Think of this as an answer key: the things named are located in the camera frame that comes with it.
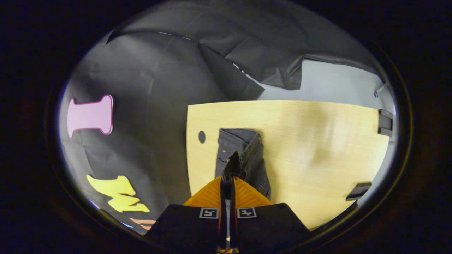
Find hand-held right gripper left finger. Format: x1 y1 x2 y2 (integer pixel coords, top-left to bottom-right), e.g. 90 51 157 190
146 176 227 254

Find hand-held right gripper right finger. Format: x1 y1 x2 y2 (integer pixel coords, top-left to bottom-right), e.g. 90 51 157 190
230 176 312 254

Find dark grey jeans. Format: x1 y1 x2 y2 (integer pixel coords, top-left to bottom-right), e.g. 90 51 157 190
214 128 272 201

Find black table bracket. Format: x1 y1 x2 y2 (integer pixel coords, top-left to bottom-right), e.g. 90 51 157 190
378 109 393 137
346 182 372 202

